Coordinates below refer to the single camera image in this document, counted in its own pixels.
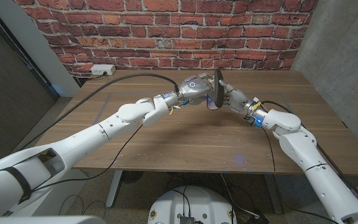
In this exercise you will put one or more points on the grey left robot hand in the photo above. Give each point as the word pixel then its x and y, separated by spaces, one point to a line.
pixel 194 87

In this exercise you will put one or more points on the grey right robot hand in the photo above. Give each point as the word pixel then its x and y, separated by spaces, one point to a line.
pixel 236 98

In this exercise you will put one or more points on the black glasses case beige lining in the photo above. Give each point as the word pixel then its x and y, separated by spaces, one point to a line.
pixel 218 90

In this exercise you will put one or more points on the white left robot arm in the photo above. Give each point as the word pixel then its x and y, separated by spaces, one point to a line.
pixel 82 146

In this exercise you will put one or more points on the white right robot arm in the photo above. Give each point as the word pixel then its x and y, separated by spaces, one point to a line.
pixel 309 155

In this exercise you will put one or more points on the white power strip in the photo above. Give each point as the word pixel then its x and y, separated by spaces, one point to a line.
pixel 102 69

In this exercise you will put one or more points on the grey table leg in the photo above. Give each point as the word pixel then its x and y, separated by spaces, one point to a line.
pixel 114 188
pixel 273 194

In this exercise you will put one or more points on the white robot torso base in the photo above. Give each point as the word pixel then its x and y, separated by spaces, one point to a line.
pixel 194 202

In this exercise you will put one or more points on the black floor power adapter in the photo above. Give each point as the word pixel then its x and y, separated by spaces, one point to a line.
pixel 256 218

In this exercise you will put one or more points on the small grey torso box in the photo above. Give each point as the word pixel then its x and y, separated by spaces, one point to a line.
pixel 186 219

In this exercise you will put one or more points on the white floor board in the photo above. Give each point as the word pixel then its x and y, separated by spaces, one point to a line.
pixel 64 193

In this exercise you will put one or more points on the printed brick wall backdrop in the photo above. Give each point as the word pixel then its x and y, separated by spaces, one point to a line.
pixel 154 31

